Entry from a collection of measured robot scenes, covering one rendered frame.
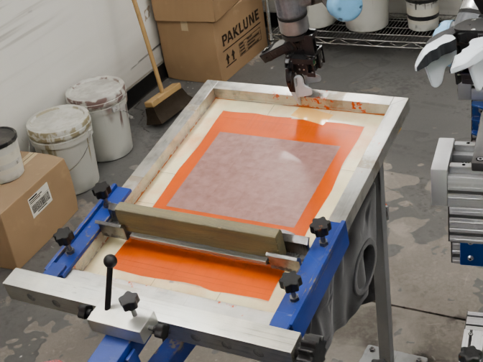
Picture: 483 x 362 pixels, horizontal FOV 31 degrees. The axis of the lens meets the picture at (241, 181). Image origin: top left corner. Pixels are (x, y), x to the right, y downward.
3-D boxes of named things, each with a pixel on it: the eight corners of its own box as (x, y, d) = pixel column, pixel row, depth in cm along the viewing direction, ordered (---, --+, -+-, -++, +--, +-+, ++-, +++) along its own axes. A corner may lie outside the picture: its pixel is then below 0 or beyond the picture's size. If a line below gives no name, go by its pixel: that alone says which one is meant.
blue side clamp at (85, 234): (121, 204, 217) (113, 182, 212) (138, 207, 214) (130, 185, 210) (54, 290, 197) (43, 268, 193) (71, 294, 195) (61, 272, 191)
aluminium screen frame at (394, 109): (210, 90, 247) (207, 79, 244) (410, 110, 221) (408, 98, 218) (54, 289, 196) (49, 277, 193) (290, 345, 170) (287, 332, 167)
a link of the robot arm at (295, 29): (272, 21, 214) (285, 5, 219) (275, 38, 217) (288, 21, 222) (300, 24, 210) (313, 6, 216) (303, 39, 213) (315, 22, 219)
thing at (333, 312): (352, 278, 245) (343, 179, 228) (381, 284, 241) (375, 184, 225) (284, 390, 211) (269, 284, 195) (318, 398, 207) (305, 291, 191)
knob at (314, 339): (301, 347, 165) (295, 321, 161) (329, 353, 163) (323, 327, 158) (286, 377, 160) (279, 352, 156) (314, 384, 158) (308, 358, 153)
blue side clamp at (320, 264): (328, 240, 192) (324, 217, 187) (349, 243, 190) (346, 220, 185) (274, 342, 172) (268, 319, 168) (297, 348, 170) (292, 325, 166)
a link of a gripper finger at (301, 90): (312, 110, 225) (309, 77, 221) (291, 108, 228) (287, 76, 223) (316, 105, 228) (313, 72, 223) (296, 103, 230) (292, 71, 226)
